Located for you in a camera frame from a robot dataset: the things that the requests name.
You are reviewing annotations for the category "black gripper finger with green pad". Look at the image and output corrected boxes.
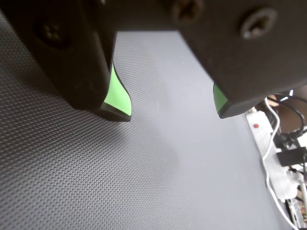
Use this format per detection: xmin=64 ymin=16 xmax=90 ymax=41
xmin=0 ymin=0 xmax=132 ymax=123
xmin=172 ymin=0 xmax=307 ymax=119

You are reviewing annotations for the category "white power strip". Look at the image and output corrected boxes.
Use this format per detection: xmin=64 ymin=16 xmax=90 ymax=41
xmin=246 ymin=111 xmax=297 ymax=202

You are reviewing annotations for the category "black plug adapter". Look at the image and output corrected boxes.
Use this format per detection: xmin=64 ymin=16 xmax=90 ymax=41
xmin=275 ymin=133 xmax=307 ymax=168

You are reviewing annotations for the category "dark grey textured mat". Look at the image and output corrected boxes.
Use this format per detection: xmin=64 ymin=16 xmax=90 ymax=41
xmin=0 ymin=11 xmax=286 ymax=230

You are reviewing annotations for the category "thick black looped cable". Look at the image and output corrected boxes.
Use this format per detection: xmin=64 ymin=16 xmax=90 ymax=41
xmin=280 ymin=95 xmax=305 ymax=136

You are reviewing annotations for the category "thin white cable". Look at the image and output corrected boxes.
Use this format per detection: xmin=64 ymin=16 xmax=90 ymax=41
xmin=261 ymin=98 xmax=298 ymax=230

